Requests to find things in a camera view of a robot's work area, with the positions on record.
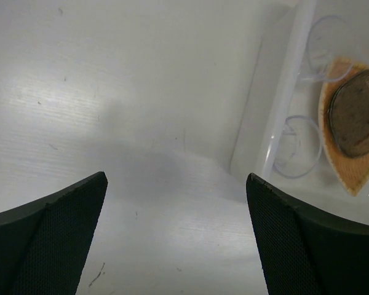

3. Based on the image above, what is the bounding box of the orange woven triangular plate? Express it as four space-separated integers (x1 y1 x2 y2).
318 58 369 196

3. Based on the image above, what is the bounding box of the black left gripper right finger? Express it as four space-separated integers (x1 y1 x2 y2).
246 173 369 294

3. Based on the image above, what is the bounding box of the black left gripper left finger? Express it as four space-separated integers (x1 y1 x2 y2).
0 171 108 294

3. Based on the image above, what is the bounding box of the clear plastic cup front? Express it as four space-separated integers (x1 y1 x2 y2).
273 115 323 179

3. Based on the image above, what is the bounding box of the clear glass dish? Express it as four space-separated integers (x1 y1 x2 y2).
328 69 369 159

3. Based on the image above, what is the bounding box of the translucent white plastic bin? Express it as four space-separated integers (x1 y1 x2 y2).
227 0 369 200

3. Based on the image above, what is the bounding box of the clear plastic cup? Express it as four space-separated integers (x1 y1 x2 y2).
273 115 323 179
298 15 359 82

